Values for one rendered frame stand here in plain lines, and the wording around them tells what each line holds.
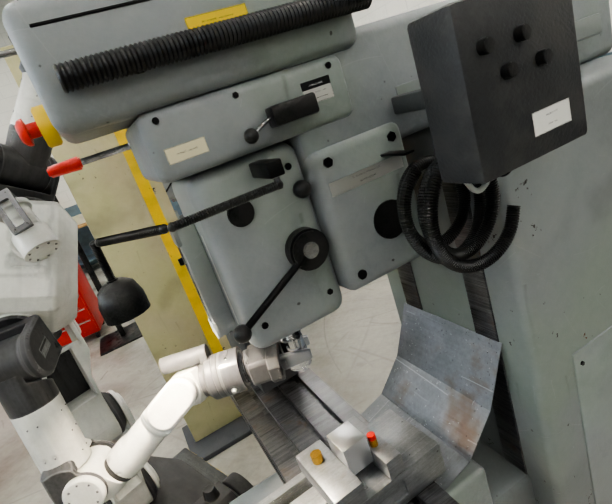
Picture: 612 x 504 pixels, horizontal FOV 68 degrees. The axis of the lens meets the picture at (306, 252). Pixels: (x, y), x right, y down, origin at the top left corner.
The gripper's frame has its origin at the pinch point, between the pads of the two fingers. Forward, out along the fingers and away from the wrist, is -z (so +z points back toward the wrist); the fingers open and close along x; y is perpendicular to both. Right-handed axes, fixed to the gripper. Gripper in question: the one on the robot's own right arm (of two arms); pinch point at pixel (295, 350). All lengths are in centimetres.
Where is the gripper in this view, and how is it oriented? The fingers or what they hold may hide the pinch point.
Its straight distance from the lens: 92.3
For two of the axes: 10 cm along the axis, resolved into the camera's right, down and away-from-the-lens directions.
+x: -0.9, -3.0, 9.5
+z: -9.5, 3.1, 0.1
